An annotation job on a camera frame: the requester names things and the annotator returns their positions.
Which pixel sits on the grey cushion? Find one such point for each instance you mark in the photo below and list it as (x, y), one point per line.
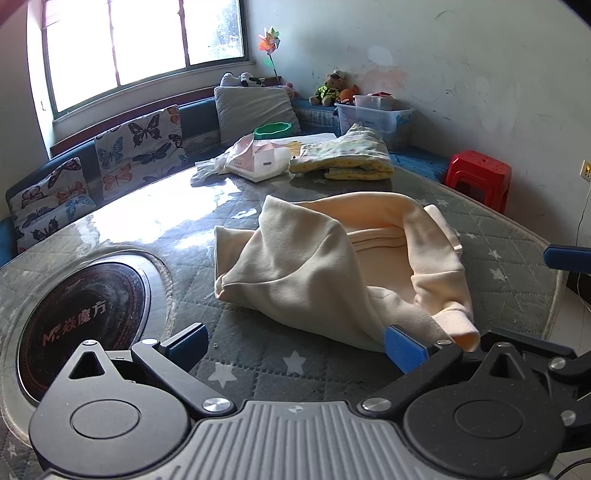
(254, 110)

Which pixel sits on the large butterfly print cushion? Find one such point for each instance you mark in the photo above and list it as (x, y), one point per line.
(138, 147)

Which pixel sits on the small pink plush toy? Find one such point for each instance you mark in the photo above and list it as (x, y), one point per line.
(289, 90)

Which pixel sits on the red plastic stool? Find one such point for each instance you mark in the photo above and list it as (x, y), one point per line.
(480, 170)

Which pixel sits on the colourful pinwheel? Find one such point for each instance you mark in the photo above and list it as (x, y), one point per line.
(269, 44)

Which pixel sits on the wall socket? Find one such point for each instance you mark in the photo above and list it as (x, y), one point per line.
(586, 170)

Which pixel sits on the cream garment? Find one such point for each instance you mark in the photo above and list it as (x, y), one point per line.
(300, 267)

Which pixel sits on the blue sofa bench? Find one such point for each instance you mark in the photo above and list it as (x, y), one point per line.
(198, 115)

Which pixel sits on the brown teddy bear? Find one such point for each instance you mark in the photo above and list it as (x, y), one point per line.
(328, 90)

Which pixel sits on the black white cow plush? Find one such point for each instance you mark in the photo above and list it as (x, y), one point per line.
(249, 81)

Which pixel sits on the small white box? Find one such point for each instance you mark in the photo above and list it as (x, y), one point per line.
(369, 101)

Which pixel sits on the window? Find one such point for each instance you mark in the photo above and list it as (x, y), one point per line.
(152, 37)

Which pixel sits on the clear plastic storage box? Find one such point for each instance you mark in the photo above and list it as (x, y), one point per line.
(369, 122)

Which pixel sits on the round black induction cooktop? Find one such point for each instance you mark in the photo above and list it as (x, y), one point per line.
(69, 314)

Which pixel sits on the orange plush toy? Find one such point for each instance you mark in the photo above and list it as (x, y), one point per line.
(348, 94)

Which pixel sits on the white pink plastic package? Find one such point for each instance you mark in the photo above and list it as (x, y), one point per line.
(258, 159)

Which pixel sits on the white flat sheet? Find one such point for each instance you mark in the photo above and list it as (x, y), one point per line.
(314, 138)

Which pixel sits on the folded yellow floral garment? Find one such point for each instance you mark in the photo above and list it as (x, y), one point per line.
(341, 157)

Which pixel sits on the small butterfly print cushion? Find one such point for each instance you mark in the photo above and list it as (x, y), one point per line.
(51, 198)

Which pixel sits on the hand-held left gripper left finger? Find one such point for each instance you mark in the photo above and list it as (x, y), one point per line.
(189, 345)

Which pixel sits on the green bowl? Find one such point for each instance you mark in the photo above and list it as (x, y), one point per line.
(272, 131)

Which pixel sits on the clear plastic bag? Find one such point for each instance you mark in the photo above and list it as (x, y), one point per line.
(210, 167)

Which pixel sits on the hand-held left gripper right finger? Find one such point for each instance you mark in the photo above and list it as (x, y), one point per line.
(404, 348)

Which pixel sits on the grey quilted star table cover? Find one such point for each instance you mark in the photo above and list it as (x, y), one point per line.
(258, 355)

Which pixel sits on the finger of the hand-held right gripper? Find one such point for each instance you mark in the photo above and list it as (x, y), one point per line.
(561, 369)
(568, 258)

